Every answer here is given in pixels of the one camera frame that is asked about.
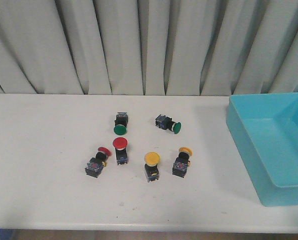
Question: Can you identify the red push button lying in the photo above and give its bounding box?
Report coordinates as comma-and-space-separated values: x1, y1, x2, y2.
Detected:
84, 146, 112, 178

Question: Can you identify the turquoise plastic box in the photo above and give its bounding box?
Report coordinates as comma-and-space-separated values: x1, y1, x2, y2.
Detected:
226, 92, 298, 207

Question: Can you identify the white pleated curtain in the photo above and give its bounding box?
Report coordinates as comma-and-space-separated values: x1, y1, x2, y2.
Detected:
0, 0, 298, 96

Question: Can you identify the green push button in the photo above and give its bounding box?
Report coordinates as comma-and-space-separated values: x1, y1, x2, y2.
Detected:
113, 112, 129, 136
155, 114, 182, 134

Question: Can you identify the green push button right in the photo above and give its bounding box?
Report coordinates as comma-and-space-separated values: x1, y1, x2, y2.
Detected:
155, 114, 182, 134

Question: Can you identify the green push button left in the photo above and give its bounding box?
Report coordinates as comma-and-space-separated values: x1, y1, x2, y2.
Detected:
113, 112, 129, 136

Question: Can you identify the yellow push button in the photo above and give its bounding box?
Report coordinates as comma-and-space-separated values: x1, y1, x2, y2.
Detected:
144, 152, 160, 183
172, 146, 193, 178

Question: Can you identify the yellow push button lying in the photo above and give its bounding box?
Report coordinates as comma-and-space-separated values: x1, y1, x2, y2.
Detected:
172, 146, 193, 178

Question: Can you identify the red push button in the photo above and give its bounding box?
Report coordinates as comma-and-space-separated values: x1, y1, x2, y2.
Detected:
112, 137, 129, 165
84, 146, 112, 178

